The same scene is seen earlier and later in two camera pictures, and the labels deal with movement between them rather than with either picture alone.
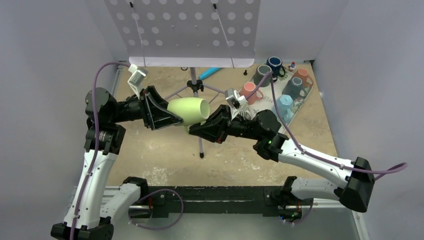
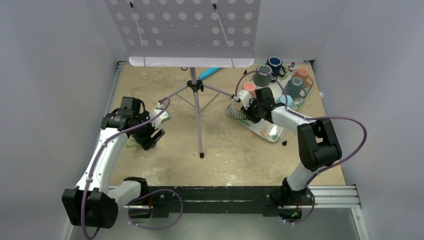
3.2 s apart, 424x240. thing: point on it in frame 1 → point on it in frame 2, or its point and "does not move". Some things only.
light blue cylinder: [208, 72] does not move
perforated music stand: [188, 34] does not move
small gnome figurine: [292, 67] does not move
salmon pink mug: [248, 88] does not move
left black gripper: [152, 105] → [147, 141]
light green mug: [192, 110] → [131, 142]
